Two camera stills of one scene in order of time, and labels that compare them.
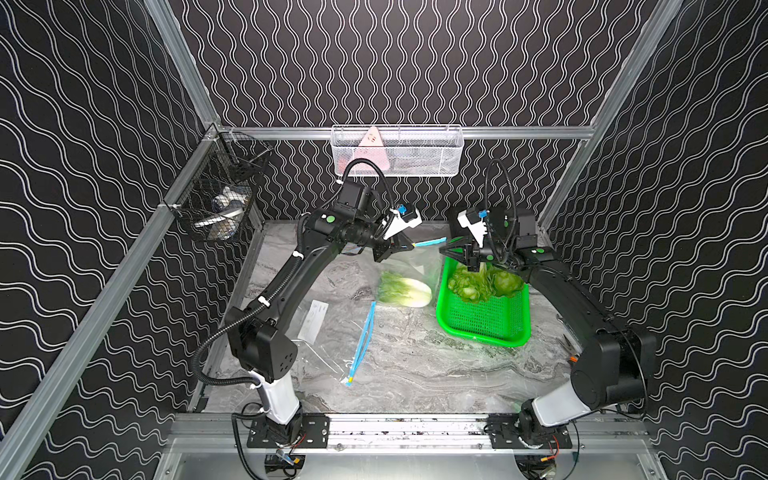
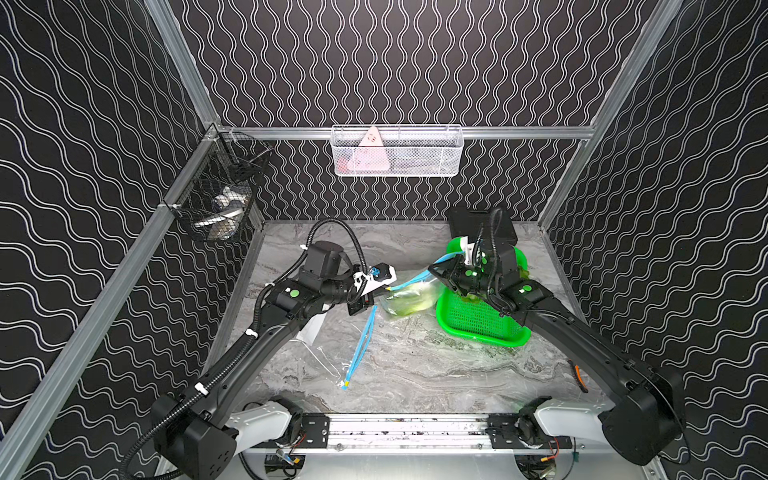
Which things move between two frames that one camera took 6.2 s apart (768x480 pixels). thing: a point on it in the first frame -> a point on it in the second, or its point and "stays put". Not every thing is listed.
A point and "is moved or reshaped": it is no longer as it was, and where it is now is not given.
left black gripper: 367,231 -> 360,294
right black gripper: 469,254 -> 450,275
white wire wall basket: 407,150 stays put
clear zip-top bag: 411,278 is moved or reshaped
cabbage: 409,292 is moved or reshaped
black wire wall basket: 219,198 stays put
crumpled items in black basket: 230,204 stays put
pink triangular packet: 372,150 stays put
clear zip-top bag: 335,334 stays put
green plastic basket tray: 503,320 stays put
